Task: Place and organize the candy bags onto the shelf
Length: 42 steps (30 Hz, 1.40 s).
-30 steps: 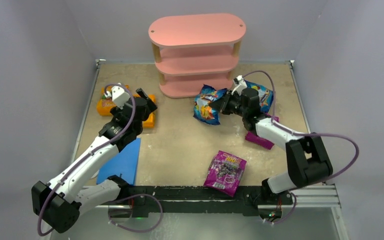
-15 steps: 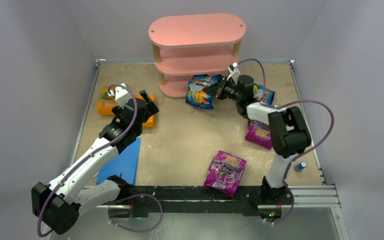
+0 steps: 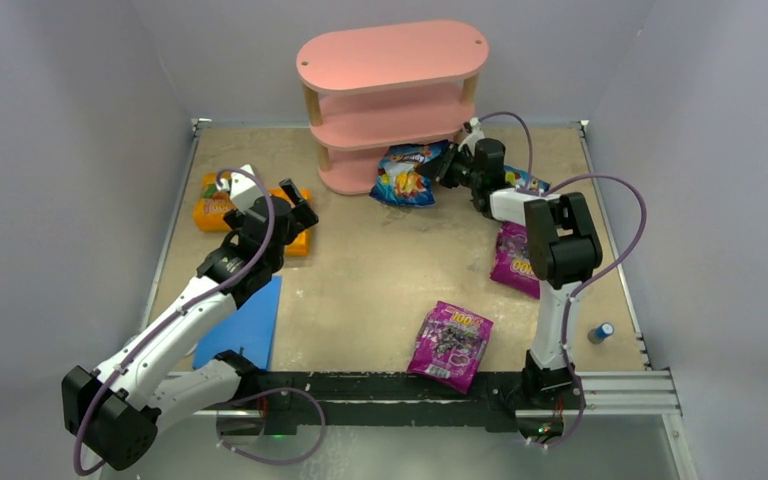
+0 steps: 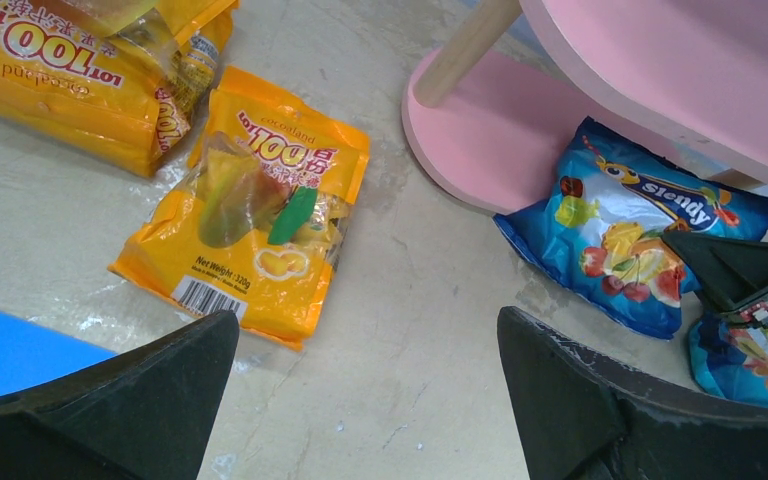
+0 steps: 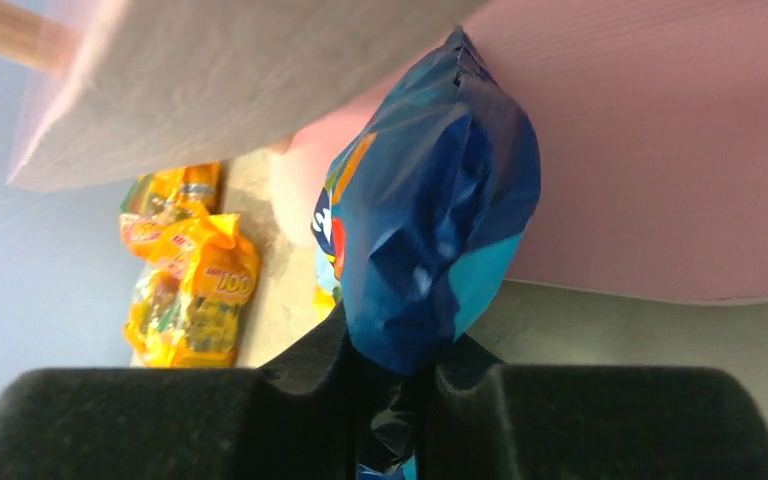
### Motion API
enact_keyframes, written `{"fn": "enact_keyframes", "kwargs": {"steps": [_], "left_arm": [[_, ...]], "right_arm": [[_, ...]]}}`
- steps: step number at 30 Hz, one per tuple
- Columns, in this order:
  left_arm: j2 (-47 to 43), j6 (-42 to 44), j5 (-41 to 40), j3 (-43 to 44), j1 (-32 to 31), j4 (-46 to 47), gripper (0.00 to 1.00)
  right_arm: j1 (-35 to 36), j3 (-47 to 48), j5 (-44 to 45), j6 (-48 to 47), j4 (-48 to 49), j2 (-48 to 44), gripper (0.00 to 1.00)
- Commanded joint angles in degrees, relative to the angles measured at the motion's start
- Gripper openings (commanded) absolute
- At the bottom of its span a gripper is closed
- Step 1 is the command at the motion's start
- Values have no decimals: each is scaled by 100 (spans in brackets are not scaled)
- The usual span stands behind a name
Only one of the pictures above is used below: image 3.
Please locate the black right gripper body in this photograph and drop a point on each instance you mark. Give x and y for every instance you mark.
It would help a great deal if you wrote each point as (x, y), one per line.
(453, 168)

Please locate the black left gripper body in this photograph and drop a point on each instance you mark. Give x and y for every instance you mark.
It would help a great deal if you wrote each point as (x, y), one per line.
(285, 213)

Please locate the blue candy bag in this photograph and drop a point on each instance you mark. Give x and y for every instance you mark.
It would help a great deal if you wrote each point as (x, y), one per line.
(398, 183)
(523, 180)

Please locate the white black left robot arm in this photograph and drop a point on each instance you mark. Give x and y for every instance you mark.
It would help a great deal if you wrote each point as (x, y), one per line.
(117, 410)

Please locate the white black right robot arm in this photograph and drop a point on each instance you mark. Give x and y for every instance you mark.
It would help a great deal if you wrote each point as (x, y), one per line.
(563, 247)

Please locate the orange candy bag near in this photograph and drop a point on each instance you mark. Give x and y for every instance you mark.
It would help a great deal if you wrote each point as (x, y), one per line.
(288, 229)

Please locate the orange candy bag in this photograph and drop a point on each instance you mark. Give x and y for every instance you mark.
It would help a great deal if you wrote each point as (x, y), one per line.
(288, 229)
(211, 206)

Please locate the orange candy bag far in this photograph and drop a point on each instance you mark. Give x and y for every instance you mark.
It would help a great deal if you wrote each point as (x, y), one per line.
(211, 206)

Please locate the purple candy bag right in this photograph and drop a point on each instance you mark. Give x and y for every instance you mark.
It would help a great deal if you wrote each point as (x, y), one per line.
(512, 266)

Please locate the purple candy bag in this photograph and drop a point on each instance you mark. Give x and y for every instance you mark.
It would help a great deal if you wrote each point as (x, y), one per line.
(512, 266)
(450, 345)

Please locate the pink three-tier shelf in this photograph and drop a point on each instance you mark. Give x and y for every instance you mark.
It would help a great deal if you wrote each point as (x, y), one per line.
(371, 88)

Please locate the purple candy bag front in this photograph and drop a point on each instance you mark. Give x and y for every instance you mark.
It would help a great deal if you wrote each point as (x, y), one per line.
(450, 345)

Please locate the blue foam pad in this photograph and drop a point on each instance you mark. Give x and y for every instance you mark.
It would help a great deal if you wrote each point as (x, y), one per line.
(248, 332)

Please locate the small blue bottle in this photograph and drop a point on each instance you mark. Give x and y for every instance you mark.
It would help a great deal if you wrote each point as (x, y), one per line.
(600, 333)

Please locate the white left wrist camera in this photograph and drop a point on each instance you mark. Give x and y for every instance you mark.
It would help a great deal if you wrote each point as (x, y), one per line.
(242, 186)

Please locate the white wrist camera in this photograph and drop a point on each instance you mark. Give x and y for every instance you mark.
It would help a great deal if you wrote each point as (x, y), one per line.
(242, 186)
(471, 133)

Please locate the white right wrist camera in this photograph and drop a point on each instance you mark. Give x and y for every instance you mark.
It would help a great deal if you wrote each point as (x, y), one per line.
(471, 133)

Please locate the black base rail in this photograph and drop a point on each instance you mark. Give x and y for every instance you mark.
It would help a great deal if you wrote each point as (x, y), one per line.
(494, 402)

